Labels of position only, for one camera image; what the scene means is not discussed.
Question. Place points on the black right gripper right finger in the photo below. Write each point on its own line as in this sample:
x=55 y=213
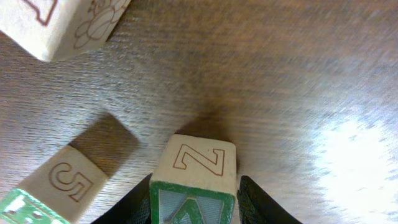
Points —
x=258 y=207

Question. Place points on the wooden block green R edge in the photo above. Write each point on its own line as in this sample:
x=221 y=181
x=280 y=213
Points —
x=59 y=191

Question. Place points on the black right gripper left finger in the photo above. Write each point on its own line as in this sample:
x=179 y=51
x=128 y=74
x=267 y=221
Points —
x=133 y=208

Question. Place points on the wooden block green N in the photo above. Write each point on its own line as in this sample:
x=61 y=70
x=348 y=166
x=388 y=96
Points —
x=52 y=30

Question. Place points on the wooden block green V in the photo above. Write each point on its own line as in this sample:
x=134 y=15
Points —
x=195 y=182

